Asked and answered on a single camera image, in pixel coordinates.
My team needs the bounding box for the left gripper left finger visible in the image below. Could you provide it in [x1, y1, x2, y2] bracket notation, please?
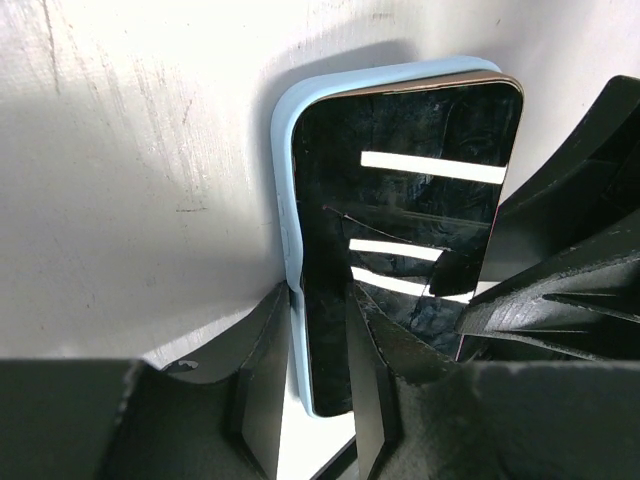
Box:
[1, 283, 290, 479]

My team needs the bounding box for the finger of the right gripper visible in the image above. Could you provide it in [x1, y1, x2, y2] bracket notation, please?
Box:
[456, 247, 639, 360]
[480, 75, 639, 284]

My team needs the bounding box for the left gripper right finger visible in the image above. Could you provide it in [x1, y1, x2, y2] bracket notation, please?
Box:
[345, 285, 639, 479]

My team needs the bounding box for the gold phone with black screen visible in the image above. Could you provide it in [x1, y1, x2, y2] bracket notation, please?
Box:
[292, 71, 524, 417]

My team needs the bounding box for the light blue three-hole phone case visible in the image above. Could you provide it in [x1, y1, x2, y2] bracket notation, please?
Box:
[270, 56, 501, 418]

